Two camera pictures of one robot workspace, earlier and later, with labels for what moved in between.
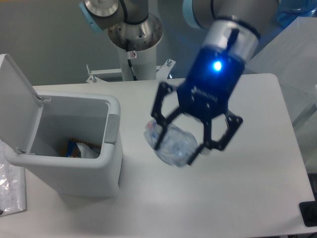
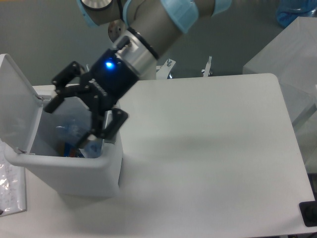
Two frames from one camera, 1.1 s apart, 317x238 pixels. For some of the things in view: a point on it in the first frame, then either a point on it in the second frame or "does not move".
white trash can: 73,143 does not move
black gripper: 213,78 to 109,79
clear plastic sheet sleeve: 12,186 does not move
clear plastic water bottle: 177,145 to 69,127
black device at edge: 308,211 does not move
